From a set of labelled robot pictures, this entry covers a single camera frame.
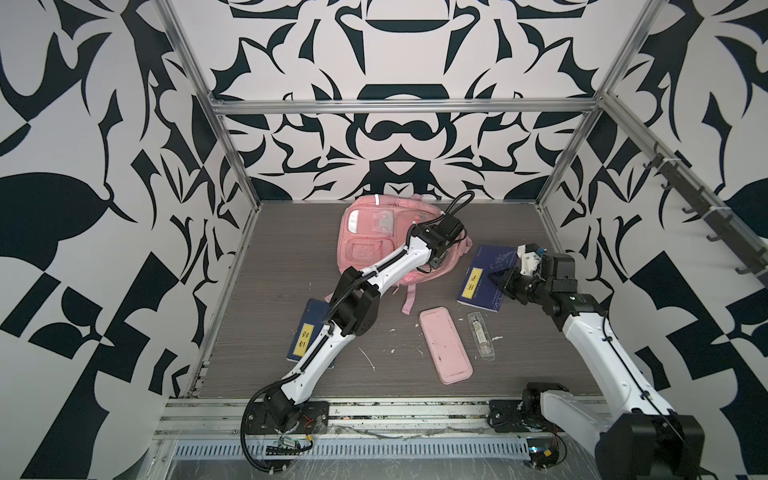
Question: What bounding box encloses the navy blue notebook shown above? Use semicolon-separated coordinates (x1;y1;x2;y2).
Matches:
457;244;517;313
286;298;329;362

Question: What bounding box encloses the pink student backpack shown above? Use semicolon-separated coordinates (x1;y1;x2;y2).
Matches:
337;194;472;315

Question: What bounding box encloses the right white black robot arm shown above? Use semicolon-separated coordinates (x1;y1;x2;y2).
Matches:
487;246;705;479

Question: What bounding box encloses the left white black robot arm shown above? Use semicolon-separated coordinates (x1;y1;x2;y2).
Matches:
263;225;464;421

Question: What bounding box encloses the clear plastic pen case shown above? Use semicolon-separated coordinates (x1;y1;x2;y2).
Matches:
467;312;495;361

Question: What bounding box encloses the pink pencil case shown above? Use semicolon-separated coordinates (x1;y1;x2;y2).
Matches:
419;307;473;385

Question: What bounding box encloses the right small circuit board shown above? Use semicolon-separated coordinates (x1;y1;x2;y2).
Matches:
525;444;568;470

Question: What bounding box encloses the small circuit board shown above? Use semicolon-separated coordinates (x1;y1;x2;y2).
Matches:
525;444;568;470
265;436;314;456

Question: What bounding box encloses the left small circuit board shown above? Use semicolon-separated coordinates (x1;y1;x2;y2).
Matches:
265;436;314;456

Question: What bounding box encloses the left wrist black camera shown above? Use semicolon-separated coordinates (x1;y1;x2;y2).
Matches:
427;214;464;244

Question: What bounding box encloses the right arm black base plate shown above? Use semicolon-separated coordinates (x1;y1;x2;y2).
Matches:
486;400;561;433

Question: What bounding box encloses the black wall hook rail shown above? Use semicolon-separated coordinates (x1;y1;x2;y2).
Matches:
644;141;767;288

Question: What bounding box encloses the white slotted cable duct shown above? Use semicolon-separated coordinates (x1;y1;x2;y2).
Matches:
173;437;530;461

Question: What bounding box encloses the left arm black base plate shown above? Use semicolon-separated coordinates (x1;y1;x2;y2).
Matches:
243;401;330;435

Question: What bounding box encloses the aluminium frame rail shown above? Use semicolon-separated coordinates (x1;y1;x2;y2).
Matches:
152;397;497;441

